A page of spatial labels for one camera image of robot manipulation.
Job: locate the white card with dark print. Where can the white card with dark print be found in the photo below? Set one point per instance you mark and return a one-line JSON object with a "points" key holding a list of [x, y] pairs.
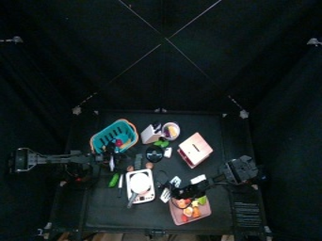
{"points": [[176, 181]]}

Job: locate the orange toy carrot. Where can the orange toy carrot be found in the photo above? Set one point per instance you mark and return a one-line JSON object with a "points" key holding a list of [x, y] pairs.
{"points": [[197, 212]]}

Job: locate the yellow toy food piece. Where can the yellow toy food piece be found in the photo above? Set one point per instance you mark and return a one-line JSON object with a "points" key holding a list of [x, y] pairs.
{"points": [[125, 145]]}

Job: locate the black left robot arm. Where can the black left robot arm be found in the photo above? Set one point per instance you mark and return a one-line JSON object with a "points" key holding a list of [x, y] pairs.
{"points": [[54, 158]]}

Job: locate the teal basket with orange rim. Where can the teal basket with orange rim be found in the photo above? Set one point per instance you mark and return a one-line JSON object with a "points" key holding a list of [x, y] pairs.
{"points": [[105, 138]]}

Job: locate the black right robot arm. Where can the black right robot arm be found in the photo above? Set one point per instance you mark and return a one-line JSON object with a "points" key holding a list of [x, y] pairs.
{"points": [[237, 169]]}

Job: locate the red toy food piece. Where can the red toy food piece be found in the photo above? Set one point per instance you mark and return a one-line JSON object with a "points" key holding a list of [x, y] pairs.
{"points": [[119, 143]]}

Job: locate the orange toy peach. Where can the orange toy peach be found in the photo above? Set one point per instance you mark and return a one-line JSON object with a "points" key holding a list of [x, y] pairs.
{"points": [[182, 203]]}

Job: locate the white knife block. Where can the white knife block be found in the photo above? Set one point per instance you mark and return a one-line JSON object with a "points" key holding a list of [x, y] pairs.
{"points": [[149, 134]]}

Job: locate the white toy stove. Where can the white toy stove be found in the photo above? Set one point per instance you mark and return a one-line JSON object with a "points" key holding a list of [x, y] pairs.
{"points": [[145, 197]]}

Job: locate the pink tray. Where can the pink tray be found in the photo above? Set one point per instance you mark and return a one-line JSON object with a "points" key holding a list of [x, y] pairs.
{"points": [[202, 216]]}

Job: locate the white slim utensil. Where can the white slim utensil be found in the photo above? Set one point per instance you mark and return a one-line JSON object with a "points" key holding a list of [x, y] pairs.
{"points": [[111, 163]]}

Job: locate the metal frame clamp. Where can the metal frame clamp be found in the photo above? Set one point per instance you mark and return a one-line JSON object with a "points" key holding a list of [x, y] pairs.
{"points": [[244, 114], [77, 110], [313, 41], [17, 39]]}

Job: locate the pink drawer box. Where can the pink drawer box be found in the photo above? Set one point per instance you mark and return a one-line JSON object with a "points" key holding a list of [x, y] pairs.
{"points": [[196, 149]]}

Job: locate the toy fried egg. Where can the toy fried egg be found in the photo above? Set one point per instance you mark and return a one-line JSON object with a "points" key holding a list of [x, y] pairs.
{"points": [[189, 211]]}

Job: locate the red toy strawberry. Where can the red toy strawberry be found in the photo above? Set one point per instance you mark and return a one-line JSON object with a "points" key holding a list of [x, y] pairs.
{"points": [[184, 217]]}

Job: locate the light green toy fruit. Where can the light green toy fruit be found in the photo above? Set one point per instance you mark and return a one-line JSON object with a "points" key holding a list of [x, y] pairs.
{"points": [[202, 200]]}

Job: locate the small white toy bottle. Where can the small white toy bottle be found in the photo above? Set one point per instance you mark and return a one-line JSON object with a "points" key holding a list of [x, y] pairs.
{"points": [[168, 152]]}

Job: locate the green toy vegetable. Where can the green toy vegetable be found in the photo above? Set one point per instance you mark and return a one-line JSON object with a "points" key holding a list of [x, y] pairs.
{"points": [[161, 143]]}

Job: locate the white rectangular toy block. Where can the white rectangular toy block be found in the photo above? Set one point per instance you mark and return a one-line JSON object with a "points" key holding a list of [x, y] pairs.
{"points": [[198, 179]]}

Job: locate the toy knife with white blade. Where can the toy knife with white blade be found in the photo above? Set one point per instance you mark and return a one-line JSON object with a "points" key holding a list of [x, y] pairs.
{"points": [[121, 182]]}

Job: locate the grey toy block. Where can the grey toy block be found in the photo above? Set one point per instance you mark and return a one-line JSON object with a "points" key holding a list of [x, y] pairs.
{"points": [[138, 160]]}

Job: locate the small brown toy food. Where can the small brown toy food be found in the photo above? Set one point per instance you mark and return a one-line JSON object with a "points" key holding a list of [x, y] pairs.
{"points": [[149, 165], [130, 168]]}

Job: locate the green toy cucumber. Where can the green toy cucumber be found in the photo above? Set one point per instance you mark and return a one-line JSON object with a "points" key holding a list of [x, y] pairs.
{"points": [[114, 180]]}

